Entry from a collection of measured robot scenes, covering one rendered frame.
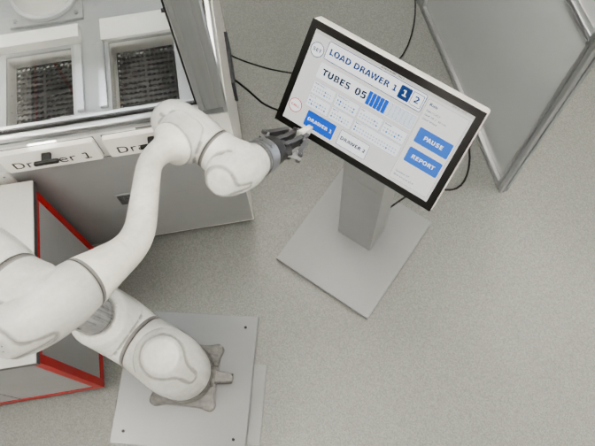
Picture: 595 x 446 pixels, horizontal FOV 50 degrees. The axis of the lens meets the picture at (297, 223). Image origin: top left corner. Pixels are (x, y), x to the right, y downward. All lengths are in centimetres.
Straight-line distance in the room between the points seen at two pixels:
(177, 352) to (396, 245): 136
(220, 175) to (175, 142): 13
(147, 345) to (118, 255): 46
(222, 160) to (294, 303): 136
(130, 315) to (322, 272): 118
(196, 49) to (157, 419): 98
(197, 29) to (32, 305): 81
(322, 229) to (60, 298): 175
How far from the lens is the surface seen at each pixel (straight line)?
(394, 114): 173
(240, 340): 185
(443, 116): 169
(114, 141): 199
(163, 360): 160
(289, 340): 264
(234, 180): 139
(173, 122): 146
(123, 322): 165
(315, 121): 183
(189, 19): 158
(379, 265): 268
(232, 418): 182
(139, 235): 124
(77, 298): 113
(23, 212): 217
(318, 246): 270
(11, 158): 209
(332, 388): 261
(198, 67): 173
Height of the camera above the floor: 259
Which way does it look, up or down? 69 degrees down
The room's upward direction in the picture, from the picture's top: 4 degrees counter-clockwise
